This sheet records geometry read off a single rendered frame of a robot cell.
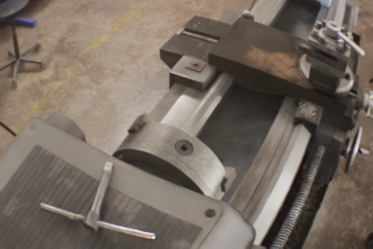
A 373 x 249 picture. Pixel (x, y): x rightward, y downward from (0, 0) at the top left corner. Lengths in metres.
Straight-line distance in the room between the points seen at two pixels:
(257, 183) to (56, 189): 0.79
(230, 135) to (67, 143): 0.95
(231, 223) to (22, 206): 0.35
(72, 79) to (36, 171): 2.38
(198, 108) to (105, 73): 1.62
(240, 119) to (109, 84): 1.45
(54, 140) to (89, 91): 2.18
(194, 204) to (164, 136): 0.29
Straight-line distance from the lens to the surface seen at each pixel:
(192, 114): 1.52
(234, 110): 1.72
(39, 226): 0.68
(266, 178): 1.38
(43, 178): 0.73
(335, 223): 2.35
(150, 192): 0.69
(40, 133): 0.81
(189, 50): 1.74
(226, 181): 0.98
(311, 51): 1.47
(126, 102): 2.84
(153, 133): 0.95
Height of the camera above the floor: 1.89
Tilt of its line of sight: 44 degrees down
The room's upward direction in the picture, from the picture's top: 2 degrees clockwise
